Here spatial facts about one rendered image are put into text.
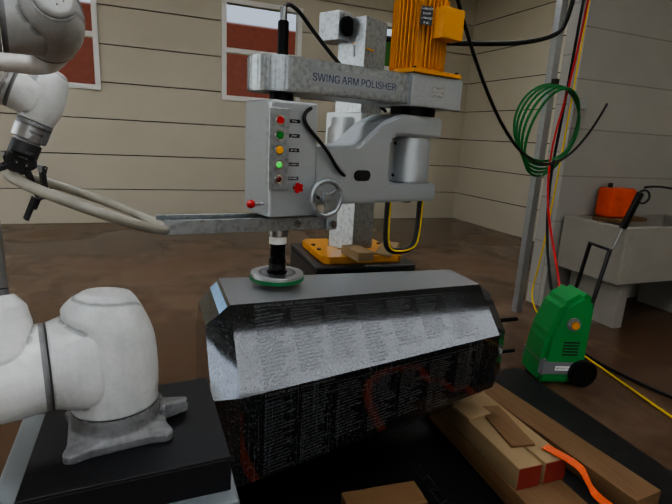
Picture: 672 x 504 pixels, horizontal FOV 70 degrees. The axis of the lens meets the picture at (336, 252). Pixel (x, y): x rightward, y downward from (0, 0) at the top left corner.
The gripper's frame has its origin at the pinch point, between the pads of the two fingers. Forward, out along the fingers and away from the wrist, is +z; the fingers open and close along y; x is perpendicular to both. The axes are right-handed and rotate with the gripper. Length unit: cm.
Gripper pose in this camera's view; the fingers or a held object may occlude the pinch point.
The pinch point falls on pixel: (0, 209)
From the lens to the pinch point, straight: 164.3
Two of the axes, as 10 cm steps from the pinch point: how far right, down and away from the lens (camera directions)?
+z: -3.7, 9.3, 0.0
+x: -7.3, -2.9, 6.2
